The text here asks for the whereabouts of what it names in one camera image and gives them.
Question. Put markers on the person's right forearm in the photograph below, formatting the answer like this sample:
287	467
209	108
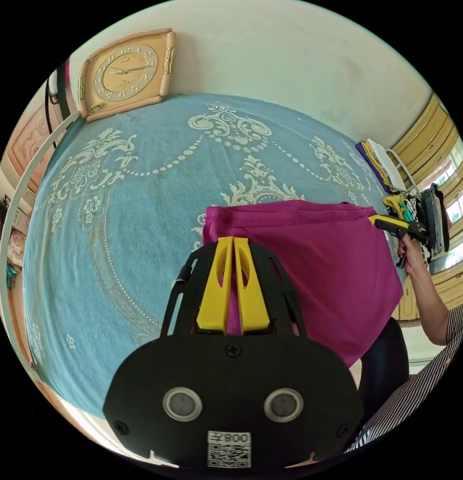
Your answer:
430	303

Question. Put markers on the window with yellow frame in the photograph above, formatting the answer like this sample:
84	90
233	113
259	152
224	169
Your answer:
452	210

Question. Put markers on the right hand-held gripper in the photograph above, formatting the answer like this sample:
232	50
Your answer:
416	230

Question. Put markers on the bed with blue patterned sheet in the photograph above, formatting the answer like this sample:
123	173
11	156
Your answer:
141	232

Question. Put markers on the person's right hand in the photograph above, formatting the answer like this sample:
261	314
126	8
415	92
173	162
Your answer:
411	255

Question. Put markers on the peach framed wall clock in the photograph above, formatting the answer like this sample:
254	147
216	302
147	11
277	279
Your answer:
122	75

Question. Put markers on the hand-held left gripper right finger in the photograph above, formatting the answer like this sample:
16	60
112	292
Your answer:
254	303

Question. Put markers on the magenta t-shirt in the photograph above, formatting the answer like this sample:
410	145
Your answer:
329	277

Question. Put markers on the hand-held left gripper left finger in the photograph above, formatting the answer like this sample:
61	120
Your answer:
212	300

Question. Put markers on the peach ornamented cupboard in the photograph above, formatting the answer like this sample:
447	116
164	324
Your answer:
31	146

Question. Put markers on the pile of clothes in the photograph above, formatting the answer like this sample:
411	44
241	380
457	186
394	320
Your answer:
381	165

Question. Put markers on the person's body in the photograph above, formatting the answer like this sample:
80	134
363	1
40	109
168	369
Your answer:
396	375

